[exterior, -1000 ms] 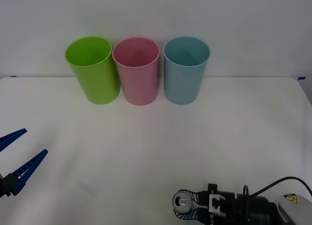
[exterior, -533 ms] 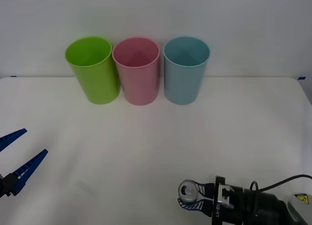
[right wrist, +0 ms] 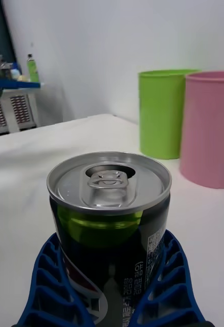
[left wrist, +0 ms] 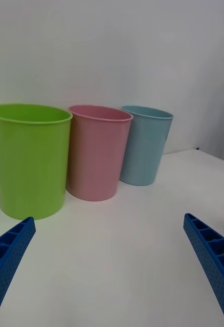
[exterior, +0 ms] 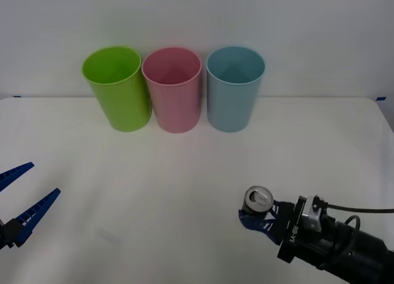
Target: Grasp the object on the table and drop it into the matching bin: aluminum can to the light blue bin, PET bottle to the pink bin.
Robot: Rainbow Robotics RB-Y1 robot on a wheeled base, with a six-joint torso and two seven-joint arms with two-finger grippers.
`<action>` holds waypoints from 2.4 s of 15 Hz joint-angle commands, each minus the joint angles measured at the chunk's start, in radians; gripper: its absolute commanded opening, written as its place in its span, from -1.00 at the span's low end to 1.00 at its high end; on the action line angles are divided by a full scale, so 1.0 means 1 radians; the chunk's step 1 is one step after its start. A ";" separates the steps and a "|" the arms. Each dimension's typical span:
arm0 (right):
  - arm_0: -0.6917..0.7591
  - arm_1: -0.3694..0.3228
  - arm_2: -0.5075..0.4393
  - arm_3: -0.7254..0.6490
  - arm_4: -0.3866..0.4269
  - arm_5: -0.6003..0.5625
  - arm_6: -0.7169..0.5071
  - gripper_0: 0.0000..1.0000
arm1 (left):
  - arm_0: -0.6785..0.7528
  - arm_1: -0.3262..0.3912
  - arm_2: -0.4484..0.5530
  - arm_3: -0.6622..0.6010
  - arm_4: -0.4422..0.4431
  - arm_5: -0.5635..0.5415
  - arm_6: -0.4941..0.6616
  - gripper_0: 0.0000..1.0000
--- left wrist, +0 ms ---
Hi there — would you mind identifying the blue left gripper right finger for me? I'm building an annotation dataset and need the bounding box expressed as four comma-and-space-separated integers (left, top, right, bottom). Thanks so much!
183, 213, 224, 327

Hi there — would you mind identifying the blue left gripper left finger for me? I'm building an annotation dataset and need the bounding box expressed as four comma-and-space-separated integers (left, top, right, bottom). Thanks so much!
0, 216, 36, 327

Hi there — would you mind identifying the green plastic waste bin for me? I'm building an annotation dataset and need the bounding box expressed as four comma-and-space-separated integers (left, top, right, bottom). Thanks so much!
0, 103, 74, 221

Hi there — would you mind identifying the pale blue plastic waste bin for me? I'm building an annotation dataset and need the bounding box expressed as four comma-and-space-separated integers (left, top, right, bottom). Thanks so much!
119, 105, 174, 186

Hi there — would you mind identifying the pink plastic waste bin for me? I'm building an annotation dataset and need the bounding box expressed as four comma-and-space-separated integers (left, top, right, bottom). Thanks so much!
66, 104, 134, 202

